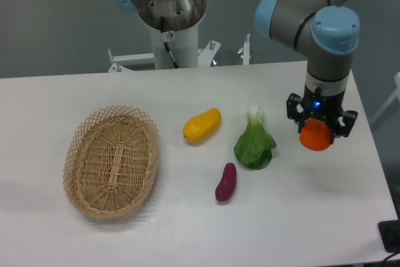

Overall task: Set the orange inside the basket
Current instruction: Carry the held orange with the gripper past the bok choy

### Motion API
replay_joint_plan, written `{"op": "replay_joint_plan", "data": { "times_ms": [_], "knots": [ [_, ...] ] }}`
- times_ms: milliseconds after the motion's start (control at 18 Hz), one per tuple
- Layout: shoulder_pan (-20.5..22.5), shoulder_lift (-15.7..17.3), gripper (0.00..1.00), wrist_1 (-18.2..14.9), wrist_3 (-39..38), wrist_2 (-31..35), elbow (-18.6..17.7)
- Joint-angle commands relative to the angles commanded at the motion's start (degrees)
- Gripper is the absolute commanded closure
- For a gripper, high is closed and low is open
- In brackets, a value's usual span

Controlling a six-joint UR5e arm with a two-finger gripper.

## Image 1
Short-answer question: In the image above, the woven wicker basket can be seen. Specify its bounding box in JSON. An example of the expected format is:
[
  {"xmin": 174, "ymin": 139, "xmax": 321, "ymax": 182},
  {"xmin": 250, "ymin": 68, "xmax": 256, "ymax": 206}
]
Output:
[{"xmin": 63, "ymin": 106, "xmax": 159, "ymax": 219}]

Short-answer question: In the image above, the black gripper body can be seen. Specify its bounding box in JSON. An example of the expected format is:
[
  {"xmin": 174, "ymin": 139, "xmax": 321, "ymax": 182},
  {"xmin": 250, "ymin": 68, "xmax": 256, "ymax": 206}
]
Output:
[{"xmin": 302, "ymin": 86, "xmax": 344, "ymax": 124}]

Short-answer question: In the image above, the white frame at right edge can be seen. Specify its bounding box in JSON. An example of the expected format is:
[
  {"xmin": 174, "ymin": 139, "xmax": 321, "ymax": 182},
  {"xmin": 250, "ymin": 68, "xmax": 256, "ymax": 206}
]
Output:
[{"xmin": 369, "ymin": 73, "xmax": 399, "ymax": 131}]

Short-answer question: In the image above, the white mounting bracket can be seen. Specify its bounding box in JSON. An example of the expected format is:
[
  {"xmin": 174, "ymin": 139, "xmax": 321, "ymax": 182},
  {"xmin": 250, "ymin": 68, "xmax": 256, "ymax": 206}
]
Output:
[
  {"xmin": 107, "ymin": 48, "xmax": 155, "ymax": 73},
  {"xmin": 197, "ymin": 33, "xmax": 252, "ymax": 68}
]

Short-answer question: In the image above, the white left mounting bracket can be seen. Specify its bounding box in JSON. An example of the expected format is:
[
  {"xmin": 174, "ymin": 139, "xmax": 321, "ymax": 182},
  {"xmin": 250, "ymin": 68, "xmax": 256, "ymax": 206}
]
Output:
[{"xmin": 107, "ymin": 48, "xmax": 155, "ymax": 73}]

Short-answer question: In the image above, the black cable on pedestal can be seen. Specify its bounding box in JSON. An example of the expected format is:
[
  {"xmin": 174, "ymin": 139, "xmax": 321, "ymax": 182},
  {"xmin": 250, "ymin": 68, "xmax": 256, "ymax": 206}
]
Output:
[{"xmin": 159, "ymin": 16, "xmax": 181, "ymax": 69}]

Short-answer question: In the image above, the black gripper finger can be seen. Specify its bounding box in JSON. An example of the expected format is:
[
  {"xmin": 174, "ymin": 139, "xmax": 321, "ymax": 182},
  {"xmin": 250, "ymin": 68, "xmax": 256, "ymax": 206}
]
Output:
[
  {"xmin": 328, "ymin": 110, "xmax": 358, "ymax": 144},
  {"xmin": 286, "ymin": 93, "xmax": 309, "ymax": 133}
]

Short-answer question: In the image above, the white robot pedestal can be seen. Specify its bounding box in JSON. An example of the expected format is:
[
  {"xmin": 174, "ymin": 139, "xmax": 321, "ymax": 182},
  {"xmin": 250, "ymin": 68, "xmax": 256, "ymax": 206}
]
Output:
[{"xmin": 148, "ymin": 4, "xmax": 208, "ymax": 70}]

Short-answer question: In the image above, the white right mounting bracket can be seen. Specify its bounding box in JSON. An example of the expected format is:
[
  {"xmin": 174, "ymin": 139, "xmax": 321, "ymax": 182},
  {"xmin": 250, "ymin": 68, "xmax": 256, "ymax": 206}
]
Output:
[{"xmin": 197, "ymin": 33, "xmax": 252, "ymax": 68}]

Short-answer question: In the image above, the yellow mango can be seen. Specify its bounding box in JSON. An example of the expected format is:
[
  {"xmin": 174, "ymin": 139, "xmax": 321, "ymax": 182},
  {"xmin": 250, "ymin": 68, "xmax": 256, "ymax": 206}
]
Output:
[{"xmin": 182, "ymin": 108, "xmax": 221, "ymax": 144}]

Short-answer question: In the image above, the purple sweet potato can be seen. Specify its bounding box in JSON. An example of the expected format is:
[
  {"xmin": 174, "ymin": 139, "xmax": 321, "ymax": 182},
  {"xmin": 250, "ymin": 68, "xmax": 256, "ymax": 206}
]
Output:
[{"xmin": 215, "ymin": 163, "xmax": 237, "ymax": 203}]

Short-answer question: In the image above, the green bok choy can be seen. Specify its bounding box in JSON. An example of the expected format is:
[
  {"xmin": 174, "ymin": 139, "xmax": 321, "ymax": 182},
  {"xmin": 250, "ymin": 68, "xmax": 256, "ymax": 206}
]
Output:
[{"xmin": 234, "ymin": 106, "xmax": 277, "ymax": 170}]

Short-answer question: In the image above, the black device at table corner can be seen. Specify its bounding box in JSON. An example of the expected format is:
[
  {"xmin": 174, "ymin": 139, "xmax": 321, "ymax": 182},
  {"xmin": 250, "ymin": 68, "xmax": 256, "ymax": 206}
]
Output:
[{"xmin": 377, "ymin": 219, "xmax": 399, "ymax": 253}]

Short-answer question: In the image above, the orange fruit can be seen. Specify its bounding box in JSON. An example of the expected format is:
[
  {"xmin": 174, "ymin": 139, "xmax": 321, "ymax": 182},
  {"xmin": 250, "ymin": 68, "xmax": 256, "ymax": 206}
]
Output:
[{"xmin": 299, "ymin": 118, "xmax": 331, "ymax": 151}]

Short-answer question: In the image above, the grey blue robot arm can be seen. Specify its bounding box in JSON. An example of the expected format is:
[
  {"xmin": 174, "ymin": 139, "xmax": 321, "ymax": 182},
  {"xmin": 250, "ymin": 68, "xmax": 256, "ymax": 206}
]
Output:
[{"xmin": 114, "ymin": 0, "xmax": 360, "ymax": 144}]

